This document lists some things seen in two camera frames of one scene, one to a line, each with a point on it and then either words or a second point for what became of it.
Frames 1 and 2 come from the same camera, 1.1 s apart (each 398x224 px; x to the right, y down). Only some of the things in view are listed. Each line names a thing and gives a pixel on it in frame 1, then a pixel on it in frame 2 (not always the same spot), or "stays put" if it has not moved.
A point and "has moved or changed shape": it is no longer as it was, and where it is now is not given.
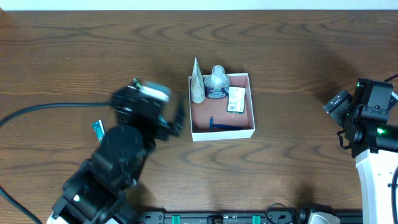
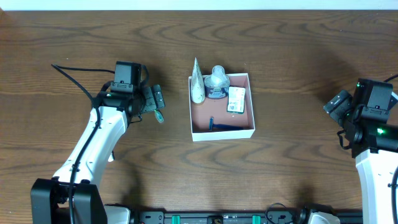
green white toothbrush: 137,83 has moved or changed shape
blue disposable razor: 212,126 stays put
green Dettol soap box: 236,99 stays put
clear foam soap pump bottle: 216,83 stays put
